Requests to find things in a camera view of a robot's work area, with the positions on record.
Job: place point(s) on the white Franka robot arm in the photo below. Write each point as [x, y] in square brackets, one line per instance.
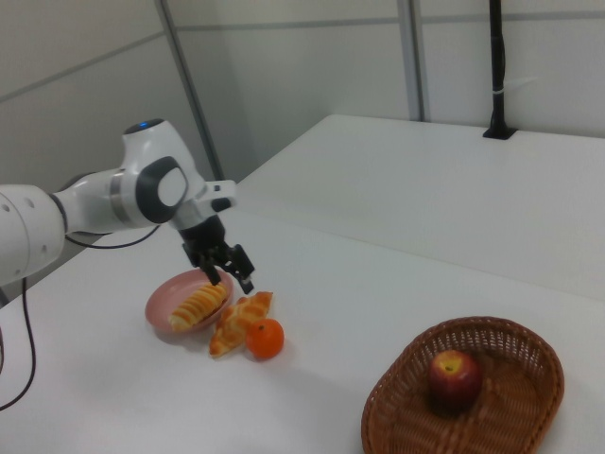
[156, 189]

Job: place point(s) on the pink plate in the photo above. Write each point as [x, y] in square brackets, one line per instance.
[158, 307]

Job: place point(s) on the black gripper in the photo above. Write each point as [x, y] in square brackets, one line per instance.
[203, 239]

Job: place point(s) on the toy orange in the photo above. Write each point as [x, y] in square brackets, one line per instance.
[264, 339]

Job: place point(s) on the braided toy bread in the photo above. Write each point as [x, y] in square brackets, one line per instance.
[238, 321]

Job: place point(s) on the brown woven basket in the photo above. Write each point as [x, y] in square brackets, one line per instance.
[520, 402]

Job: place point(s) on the black pole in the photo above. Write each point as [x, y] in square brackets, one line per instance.
[497, 61]

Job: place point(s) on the striped toy bread roll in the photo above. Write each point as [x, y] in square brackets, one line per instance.
[198, 306]

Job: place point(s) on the black pole base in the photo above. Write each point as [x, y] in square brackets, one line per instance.
[499, 133]

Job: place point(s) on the red toy apple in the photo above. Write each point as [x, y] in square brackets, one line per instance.
[454, 380]

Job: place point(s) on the grey partition post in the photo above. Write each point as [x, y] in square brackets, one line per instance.
[194, 71]
[416, 57]

